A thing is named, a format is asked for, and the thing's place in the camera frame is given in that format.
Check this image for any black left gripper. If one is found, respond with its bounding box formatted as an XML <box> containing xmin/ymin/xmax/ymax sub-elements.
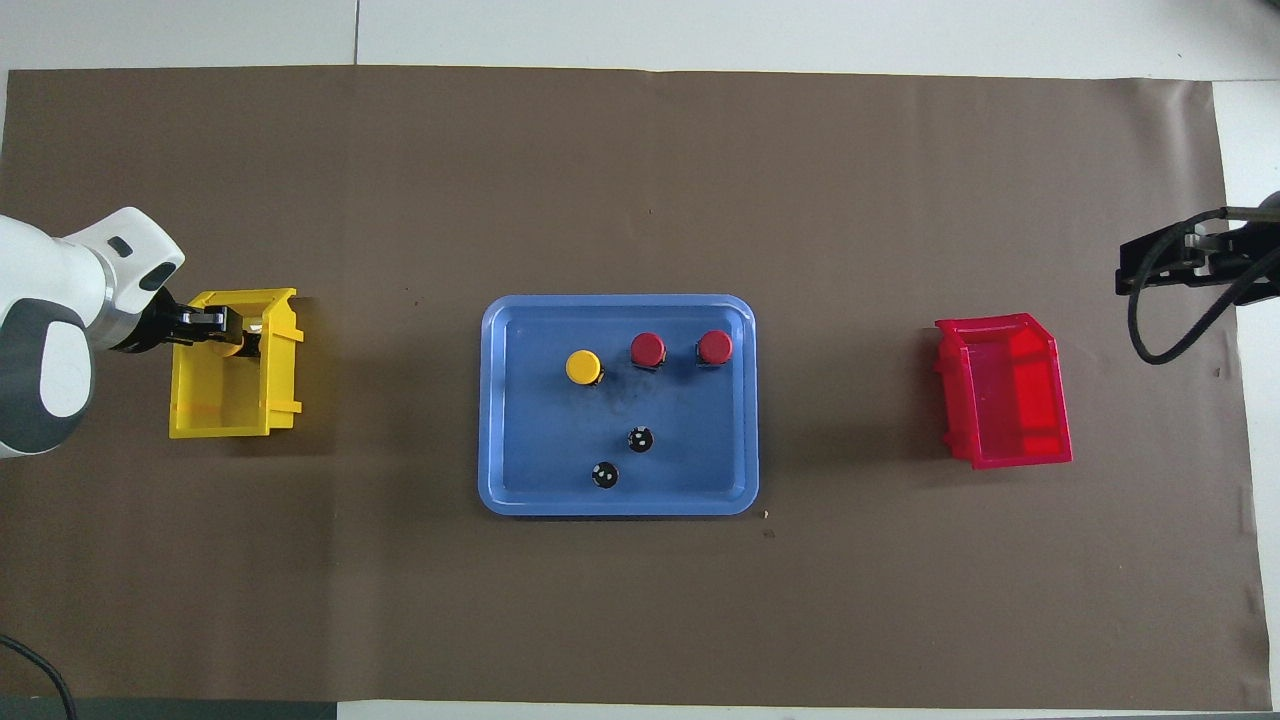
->
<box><xmin>125</xmin><ymin>288</ymin><xmax>264</xmax><ymax>359</ymax></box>

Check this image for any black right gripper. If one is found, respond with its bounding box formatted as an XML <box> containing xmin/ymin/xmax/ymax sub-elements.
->
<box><xmin>1115</xmin><ymin>208</ymin><xmax>1280</xmax><ymax>303</ymax></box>

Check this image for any blue plastic tray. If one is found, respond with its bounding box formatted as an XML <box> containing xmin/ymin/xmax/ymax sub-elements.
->
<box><xmin>478</xmin><ymin>294</ymin><xmax>759</xmax><ymax>518</ymax></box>

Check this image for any yellow plastic bin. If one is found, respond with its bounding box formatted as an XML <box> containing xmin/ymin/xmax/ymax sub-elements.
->
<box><xmin>168</xmin><ymin>288</ymin><xmax>304</xmax><ymax>440</ymax></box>

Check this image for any red plastic bin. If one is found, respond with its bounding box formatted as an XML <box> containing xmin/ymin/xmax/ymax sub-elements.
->
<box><xmin>933</xmin><ymin>313</ymin><xmax>1074</xmax><ymax>470</ymax></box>

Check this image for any brown paper table mat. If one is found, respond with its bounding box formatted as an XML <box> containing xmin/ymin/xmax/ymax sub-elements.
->
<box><xmin>0</xmin><ymin>66</ymin><xmax>1273</xmax><ymax>706</ymax></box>

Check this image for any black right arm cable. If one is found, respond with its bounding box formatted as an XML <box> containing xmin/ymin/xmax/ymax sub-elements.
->
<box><xmin>1127</xmin><ymin>222</ymin><xmax>1280</xmax><ymax>367</ymax></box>

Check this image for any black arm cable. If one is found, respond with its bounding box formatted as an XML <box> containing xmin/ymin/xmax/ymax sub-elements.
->
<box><xmin>1127</xmin><ymin>222</ymin><xmax>1280</xmax><ymax>367</ymax></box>
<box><xmin>0</xmin><ymin>633</ymin><xmax>78</xmax><ymax>720</ymax></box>

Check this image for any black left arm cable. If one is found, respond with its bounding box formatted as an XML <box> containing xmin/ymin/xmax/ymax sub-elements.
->
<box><xmin>0</xmin><ymin>633</ymin><xmax>78</xmax><ymax>720</ymax></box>

